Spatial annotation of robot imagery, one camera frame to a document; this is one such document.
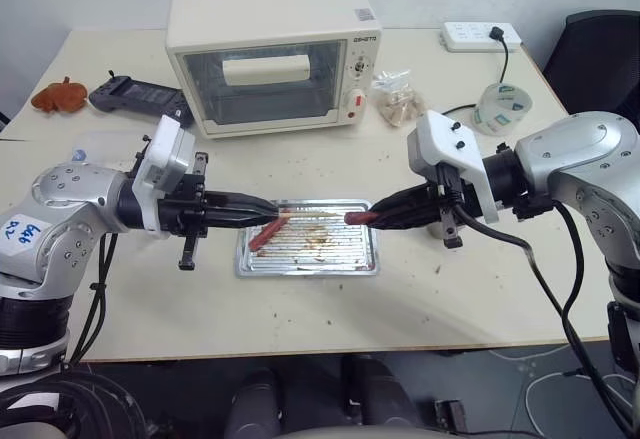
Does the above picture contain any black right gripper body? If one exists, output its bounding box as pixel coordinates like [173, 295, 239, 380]
[424, 161, 485, 252]

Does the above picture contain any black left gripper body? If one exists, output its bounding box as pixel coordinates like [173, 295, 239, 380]
[157, 151, 212, 271]

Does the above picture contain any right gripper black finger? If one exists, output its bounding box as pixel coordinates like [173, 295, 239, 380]
[370, 208, 443, 234]
[370, 184, 432, 216]

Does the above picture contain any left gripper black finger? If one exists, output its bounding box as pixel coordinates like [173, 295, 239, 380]
[203, 190, 281, 217]
[203, 209, 280, 234]

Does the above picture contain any ribbed metal baking tray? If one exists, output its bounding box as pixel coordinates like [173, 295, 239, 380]
[234, 198, 382, 279]

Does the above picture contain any clear bag of wooden pieces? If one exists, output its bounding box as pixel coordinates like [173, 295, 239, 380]
[369, 68, 427, 129]

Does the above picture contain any black handheld controller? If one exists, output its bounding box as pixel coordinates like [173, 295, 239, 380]
[88, 70, 195, 129]

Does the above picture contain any orange-brown leaf-shaped item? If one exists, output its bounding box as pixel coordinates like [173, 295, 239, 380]
[30, 76, 89, 113]

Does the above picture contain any white power strip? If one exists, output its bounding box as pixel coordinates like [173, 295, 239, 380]
[439, 20, 523, 54]

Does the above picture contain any cream toaster oven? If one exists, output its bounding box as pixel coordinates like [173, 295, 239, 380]
[165, 0, 384, 141]

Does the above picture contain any dark rounded shape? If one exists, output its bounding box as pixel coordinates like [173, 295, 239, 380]
[223, 367, 282, 439]

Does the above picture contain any small black floor box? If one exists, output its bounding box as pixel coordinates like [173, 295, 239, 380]
[433, 398, 470, 436]

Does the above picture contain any black office chair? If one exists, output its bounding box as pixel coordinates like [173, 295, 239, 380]
[541, 8, 640, 121]

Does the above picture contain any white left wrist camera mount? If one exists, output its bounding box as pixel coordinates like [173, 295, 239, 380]
[130, 113, 198, 236]

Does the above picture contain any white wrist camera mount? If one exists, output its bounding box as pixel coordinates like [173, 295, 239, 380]
[130, 113, 198, 236]
[406, 108, 502, 224]

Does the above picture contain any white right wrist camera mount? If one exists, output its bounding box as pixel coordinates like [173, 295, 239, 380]
[406, 108, 502, 224]

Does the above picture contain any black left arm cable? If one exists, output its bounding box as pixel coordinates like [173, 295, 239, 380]
[66, 231, 119, 368]

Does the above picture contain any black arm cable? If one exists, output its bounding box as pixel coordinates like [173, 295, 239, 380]
[437, 163, 640, 438]
[66, 231, 119, 368]

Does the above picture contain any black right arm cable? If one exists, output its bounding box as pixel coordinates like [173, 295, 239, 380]
[437, 163, 640, 438]

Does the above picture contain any black power plug cable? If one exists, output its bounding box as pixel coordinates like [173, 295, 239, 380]
[441, 25, 522, 117]

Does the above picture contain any white floor cable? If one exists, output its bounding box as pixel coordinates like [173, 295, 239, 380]
[486, 345, 627, 438]

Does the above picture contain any black cable bundle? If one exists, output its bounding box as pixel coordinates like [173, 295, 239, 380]
[0, 365, 167, 439]

